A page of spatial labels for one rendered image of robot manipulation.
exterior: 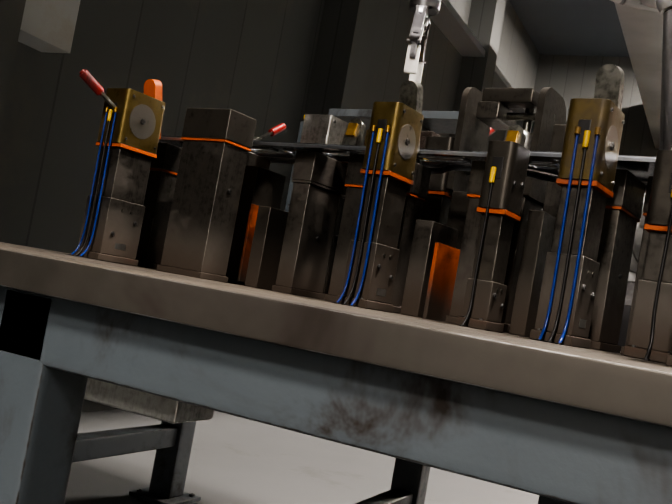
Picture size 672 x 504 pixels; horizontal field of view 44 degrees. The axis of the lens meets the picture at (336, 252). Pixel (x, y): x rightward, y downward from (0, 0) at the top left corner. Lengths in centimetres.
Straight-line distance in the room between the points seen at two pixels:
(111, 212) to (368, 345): 112
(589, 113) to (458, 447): 62
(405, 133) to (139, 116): 64
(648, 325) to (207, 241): 83
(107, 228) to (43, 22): 166
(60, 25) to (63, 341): 251
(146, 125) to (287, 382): 110
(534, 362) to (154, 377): 40
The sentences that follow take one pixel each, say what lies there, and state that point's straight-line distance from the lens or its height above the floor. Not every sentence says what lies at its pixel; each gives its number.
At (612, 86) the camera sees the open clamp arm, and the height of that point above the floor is 108.
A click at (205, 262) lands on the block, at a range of 160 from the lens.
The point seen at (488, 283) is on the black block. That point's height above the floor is 77.
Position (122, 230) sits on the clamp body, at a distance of 179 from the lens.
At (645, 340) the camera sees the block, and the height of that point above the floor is 73.
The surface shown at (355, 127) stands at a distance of 185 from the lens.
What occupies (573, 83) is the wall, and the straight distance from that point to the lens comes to 1087.
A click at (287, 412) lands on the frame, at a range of 79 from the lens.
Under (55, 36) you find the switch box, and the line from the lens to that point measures 336.
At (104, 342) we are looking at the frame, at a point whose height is 62.
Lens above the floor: 71
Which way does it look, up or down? 3 degrees up
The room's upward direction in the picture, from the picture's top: 10 degrees clockwise
